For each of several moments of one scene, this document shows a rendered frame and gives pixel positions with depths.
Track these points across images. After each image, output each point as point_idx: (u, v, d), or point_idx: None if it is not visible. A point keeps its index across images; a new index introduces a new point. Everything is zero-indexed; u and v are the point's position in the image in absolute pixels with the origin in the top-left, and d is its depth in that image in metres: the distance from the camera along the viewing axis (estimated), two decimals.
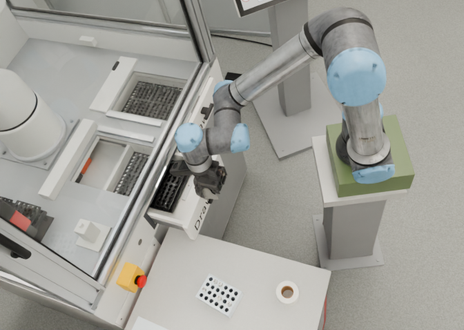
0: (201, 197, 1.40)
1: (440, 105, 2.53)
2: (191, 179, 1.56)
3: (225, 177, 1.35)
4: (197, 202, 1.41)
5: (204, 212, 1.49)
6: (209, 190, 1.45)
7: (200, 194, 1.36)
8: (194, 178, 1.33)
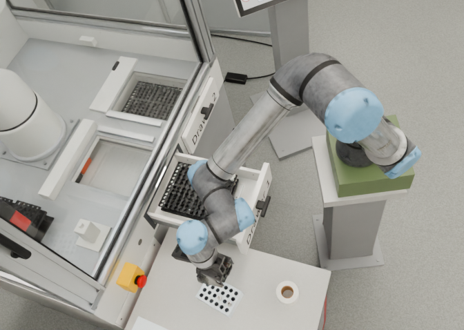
0: (204, 283, 1.28)
1: (440, 105, 2.53)
2: (239, 190, 1.50)
3: (231, 268, 1.23)
4: None
5: (255, 225, 1.43)
6: (261, 203, 1.39)
7: (202, 282, 1.25)
8: (197, 267, 1.21)
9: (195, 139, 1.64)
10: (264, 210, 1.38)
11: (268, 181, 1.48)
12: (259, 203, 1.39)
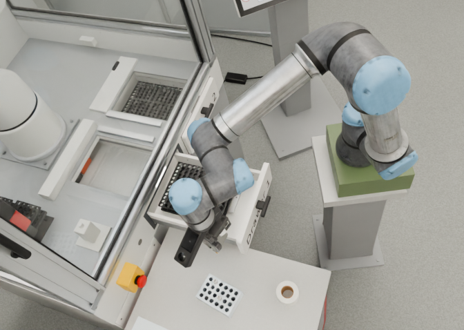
0: (219, 250, 1.22)
1: (440, 105, 2.53)
2: None
3: None
4: (250, 216, 1.36)
5: (255, 225, 1.43)
6: (261, 203, 1.39)
7: (221, 246, 1.19)
8: (207, 239, 1.14)
9: None
10: (264, 210, 1.38)
11: (268, 181, 1.48)
12: (259, 203, 1.39)
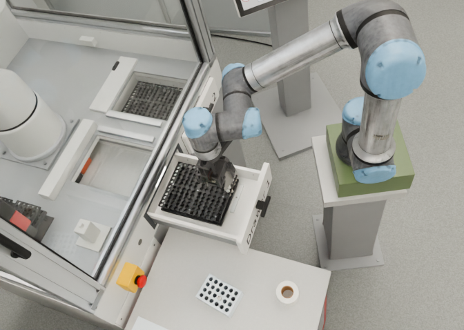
0: None
1: (440, 105, 2.53)
2: (239, 190, 1.50)
3: (215, 185, 1.26)
4: (250, 216, 1.36)
5: (255, 225, 1.43)
6: (261, 203, 1.39)
7: None
8: None
9: None
10: (264, 210, 1.38)
11: (268, 181, 1.48)
12: (259, 203, 1.39)
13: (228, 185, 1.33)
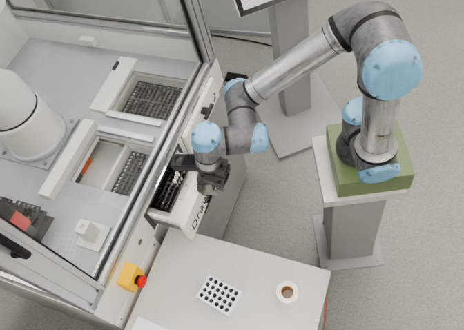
0: (201, 192, 1.34)
1: (440, 105, 2.53)
2: (189, 179, 1.56)
3: (228, 175, 1.30)
4: (195, 201, 1.42)
5: (201, 211, 1.49)
6: None
7: (201, 190, 1.31)
8: (198, 175, 1.27)
9: None
10: (209, 196, 1.43)
11: None
12: None
13: None
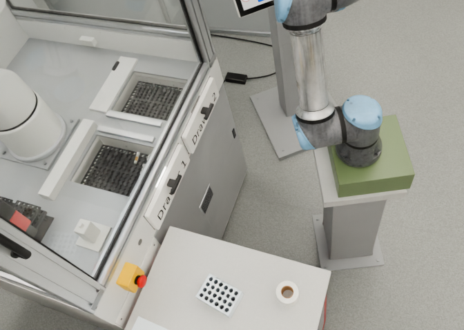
0: None
1: (440, 105, 2.53)
2: None
3: None
4: (159, 192, 1.46)
5: (168, 202, 1.53)
6: (172, 181, 1.49)
7: None
8: None
9: (195, 139, 1.64)
10: (174, 187, 1.48)
11: (184, 162, 1.58)
12: (170, 181, 1.49)
13: None
